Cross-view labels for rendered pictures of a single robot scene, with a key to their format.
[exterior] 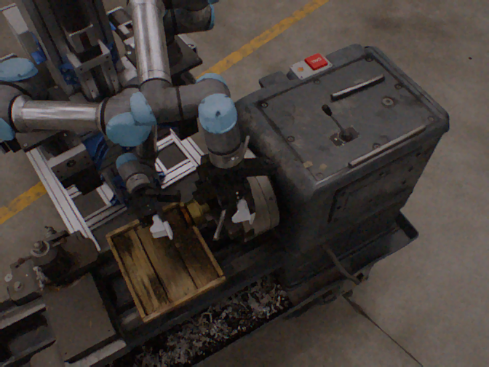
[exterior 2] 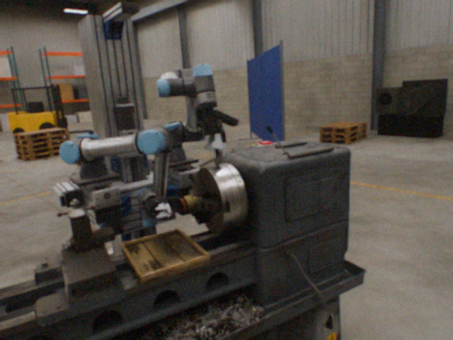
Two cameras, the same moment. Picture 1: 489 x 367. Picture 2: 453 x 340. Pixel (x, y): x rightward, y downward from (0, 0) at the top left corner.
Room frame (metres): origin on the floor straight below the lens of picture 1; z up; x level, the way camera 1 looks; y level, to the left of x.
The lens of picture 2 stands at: (-0.75, 0.00, 1.59)
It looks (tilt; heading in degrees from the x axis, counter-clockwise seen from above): 14 degrees down; 358
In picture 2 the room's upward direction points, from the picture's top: 4 degrees counter-clockwise
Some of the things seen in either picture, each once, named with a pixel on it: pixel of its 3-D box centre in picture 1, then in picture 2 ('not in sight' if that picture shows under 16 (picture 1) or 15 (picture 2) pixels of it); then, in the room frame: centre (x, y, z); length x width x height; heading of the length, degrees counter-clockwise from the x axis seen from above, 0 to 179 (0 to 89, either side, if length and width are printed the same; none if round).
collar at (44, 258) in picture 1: (42, 250); (76, 211); (0.58, 0.61, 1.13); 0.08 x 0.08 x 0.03
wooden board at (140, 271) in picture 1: (164, 258); (163, 252); (0.65, 0.29, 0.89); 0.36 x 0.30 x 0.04; 27
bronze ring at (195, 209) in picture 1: (194, 212); (188, 205); (0.72, 0.16, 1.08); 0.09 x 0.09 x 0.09; 27
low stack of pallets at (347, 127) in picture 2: not in sight; (343, 132); (8.35, -3.39, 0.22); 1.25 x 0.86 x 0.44; 135
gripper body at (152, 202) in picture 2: (146, 204); (154, 205); (0.76, 0.32, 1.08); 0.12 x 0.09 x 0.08; 27
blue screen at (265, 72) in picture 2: not in sight; (262, 103); (7.62, -1.09, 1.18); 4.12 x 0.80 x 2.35; 3
